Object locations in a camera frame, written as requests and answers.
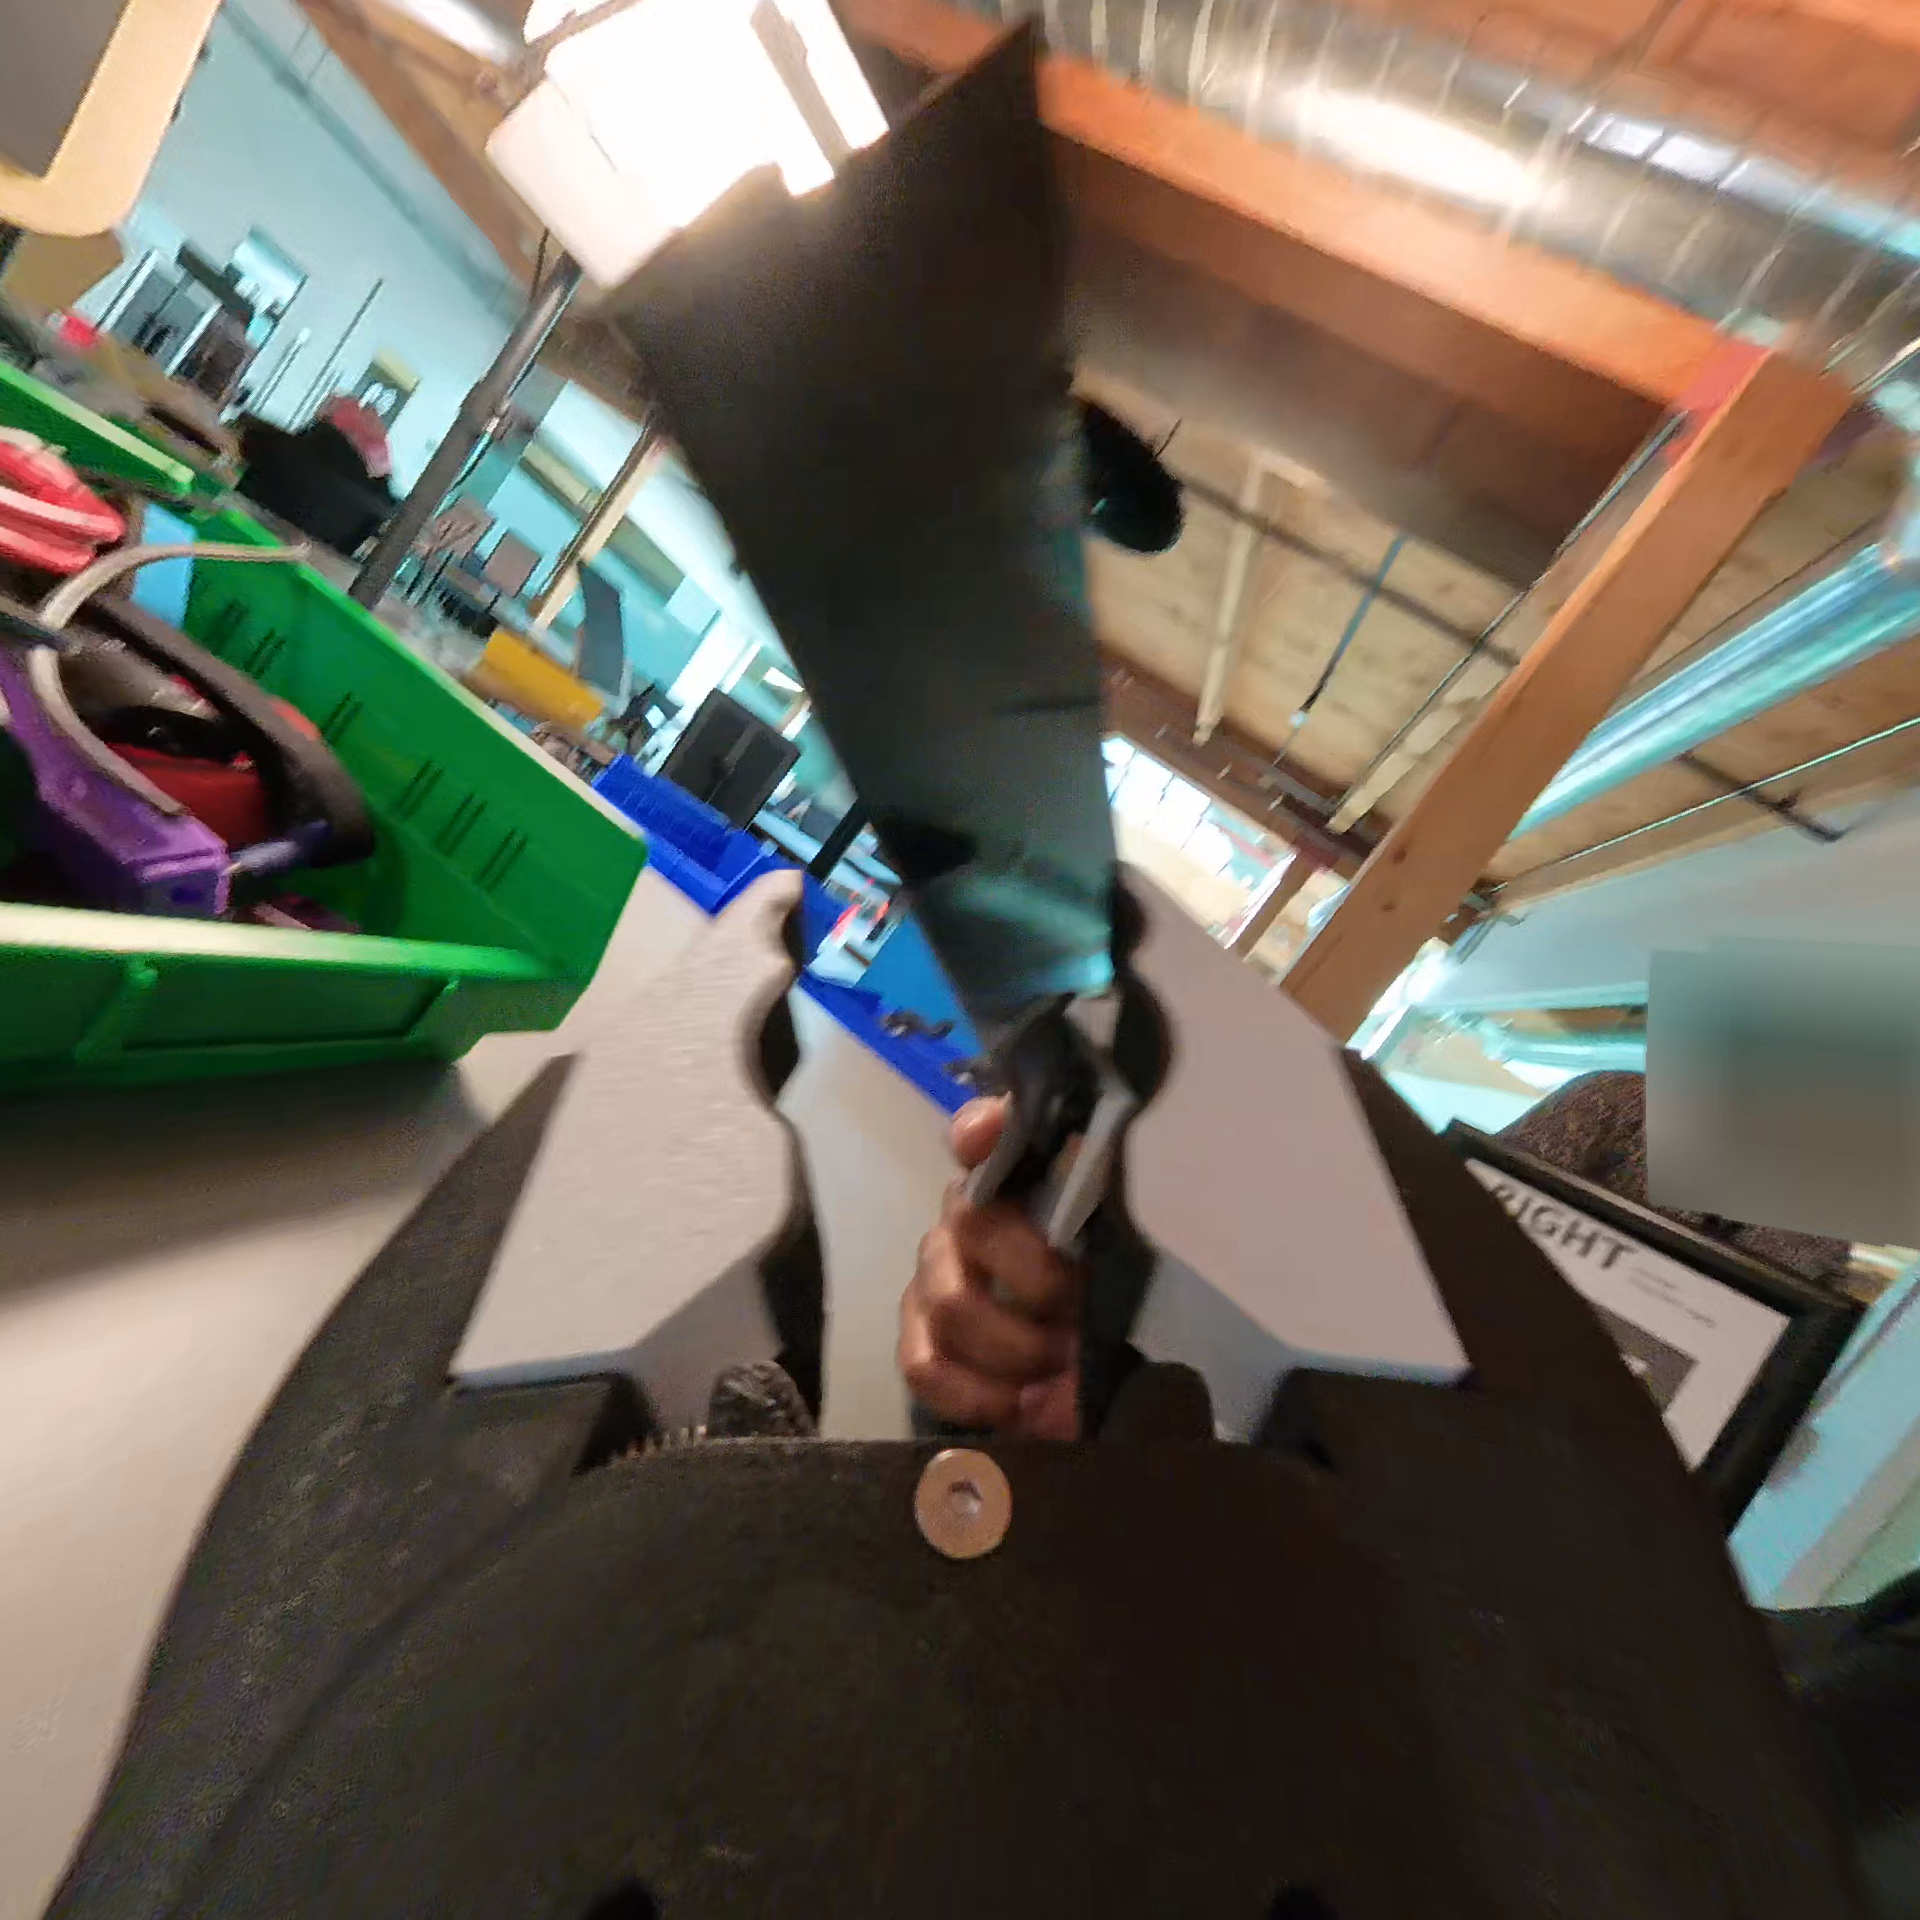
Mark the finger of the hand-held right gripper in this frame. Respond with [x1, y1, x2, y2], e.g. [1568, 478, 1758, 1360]
[961, 992, 1087, 1211]
[1044, 1087, 1141, 1261]

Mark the wooden post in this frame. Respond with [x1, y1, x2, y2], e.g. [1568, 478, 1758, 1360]
[1279, 348, 1866, 1040]

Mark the cream-framed black board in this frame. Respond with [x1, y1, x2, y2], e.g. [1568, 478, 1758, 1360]
[0, 0, 222, 237]

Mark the black disc-top floor stand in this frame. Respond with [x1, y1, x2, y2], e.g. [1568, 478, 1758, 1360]
[1074, 397, 1191, 559]

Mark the purple plastic part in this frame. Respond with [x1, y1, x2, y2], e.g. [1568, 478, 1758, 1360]
[0, 643, 238, 921]

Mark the black and red bag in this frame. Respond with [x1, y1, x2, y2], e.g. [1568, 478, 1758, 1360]
[236, 391, 402, 553]

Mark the person's right forearm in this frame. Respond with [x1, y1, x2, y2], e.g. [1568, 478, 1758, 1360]
[1745, 1589, 1920, 1810]

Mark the bright white light panel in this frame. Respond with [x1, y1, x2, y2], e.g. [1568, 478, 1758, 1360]
[485, 0, 892, 290]

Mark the yellow storage bin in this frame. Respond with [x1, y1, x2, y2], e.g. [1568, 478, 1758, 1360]
[469, 623, 606, 732]

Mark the red soft item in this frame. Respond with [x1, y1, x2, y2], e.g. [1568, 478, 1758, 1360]
[103, 732, 283, 846]

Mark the black sheet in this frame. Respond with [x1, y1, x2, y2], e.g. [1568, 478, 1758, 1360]
[596, 18, 1124, 1040]

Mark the black-framed marker sign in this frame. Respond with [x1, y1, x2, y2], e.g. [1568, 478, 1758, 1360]
[1445, 1121, 1866, 1519]

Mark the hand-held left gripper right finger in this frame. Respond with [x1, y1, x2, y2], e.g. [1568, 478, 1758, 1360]
[1077, 873, 1473, 1445]

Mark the grey light pole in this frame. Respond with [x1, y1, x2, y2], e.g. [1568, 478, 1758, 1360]
[349, 246, 590, 605]

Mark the red network cable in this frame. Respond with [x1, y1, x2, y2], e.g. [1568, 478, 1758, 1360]
[0, 423, 132, 576]

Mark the black padded band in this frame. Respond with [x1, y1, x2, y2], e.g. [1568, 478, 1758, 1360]
[67, 588, 378, 911]

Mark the stack of blue bins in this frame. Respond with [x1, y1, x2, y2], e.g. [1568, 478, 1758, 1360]
[589, 749, 997, 1116]

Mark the bent silver air duct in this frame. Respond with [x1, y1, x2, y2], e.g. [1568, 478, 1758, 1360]
[1032, 0, 1920, 409]

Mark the person's right hand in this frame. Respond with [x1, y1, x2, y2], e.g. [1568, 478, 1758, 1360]
[894, 1094, 1088, 1438]

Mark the thin grey cable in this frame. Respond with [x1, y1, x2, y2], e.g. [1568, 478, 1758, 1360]
[35, 535, 312, 636]

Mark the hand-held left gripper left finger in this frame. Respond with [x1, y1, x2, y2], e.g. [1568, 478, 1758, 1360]
[447, 864, 825, 1428]

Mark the green plastic bin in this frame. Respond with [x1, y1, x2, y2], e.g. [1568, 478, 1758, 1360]
[0, 360, 653, 1097]

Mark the black monitor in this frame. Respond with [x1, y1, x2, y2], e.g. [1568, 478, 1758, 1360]
[656, 684, 808, 830]

